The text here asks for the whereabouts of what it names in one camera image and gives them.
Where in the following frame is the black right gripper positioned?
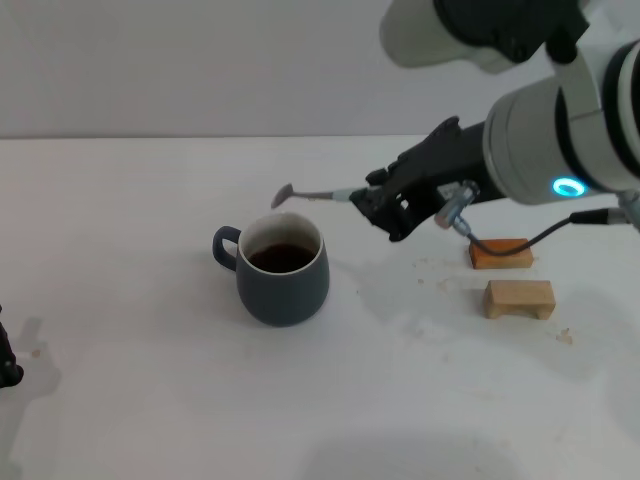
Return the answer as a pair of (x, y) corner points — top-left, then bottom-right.
(348, 116), (506, 244)

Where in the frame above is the dark grey ceramic cup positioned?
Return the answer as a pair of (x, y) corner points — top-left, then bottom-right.
(213, 212), (331, 329)

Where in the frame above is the orange-brown wooden block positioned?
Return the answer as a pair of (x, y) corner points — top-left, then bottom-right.
(468, 238), (535, 271)

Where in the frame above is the light wooden block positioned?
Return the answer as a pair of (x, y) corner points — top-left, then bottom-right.
(482, 279), (557, 321)

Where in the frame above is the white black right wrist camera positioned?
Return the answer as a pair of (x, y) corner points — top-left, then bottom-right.
(378, 0), (601, 119)

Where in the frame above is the black cable with metal plug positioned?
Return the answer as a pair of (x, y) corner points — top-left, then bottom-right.
(433, 179), (632, 258)

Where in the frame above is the spoon with light blue handle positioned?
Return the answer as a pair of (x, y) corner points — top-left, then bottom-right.
(269, 183), (365, 210)

